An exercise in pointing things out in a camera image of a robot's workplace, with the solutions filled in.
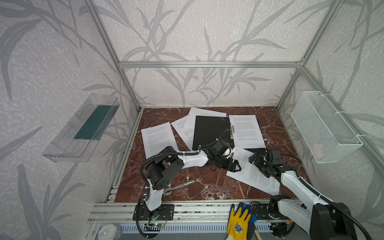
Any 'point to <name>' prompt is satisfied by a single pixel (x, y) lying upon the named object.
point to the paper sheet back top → (191, 116)
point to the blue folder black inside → (207, 128)
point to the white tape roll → (110, 232)
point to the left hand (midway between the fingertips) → (237, 165)
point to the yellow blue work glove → (240, 225)
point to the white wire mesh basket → (328, 137)
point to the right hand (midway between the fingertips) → (253, 157)
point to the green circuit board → (155, 225)
